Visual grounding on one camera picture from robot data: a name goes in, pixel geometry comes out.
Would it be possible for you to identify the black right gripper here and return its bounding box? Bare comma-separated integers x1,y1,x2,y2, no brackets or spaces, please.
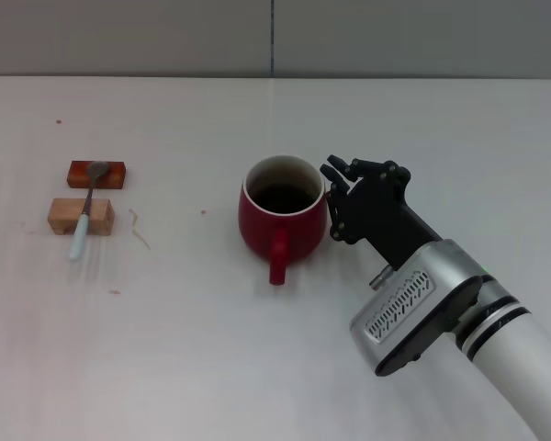
320,154,444,273

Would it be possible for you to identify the red ceramic cup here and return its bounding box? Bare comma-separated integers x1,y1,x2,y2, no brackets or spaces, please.
237,155,328,287

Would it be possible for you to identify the spoon with light blue handle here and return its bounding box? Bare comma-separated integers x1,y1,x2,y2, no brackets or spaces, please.
69,161,110,262

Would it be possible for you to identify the dark coffee liquid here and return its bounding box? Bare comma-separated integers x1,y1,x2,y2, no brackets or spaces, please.
248,182,318,215

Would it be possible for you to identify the red-brown wooden block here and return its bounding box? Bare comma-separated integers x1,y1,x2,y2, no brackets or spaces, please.
66,160,128,190

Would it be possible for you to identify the light wooden block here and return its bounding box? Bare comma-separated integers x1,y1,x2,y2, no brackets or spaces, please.
47,197,116,235

